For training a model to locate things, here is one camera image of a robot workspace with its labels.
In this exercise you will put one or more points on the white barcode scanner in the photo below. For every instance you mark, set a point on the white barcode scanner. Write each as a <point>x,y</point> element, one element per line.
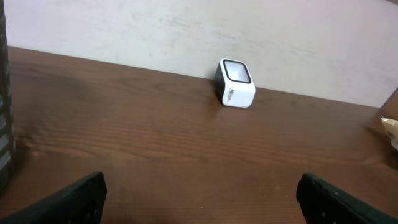
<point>234,86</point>

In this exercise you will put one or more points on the yellow snack bag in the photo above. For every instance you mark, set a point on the yellow snack bag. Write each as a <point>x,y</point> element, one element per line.
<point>390,125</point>

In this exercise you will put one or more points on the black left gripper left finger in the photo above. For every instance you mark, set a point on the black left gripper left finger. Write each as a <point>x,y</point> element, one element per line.
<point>79,202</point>

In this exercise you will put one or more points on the grey plastic shopping basket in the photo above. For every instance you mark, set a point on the grey plastic shopping basket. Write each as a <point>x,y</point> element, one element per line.
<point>7,126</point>

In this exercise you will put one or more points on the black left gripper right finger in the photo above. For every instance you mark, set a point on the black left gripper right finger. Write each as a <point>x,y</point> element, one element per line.
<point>321,202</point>

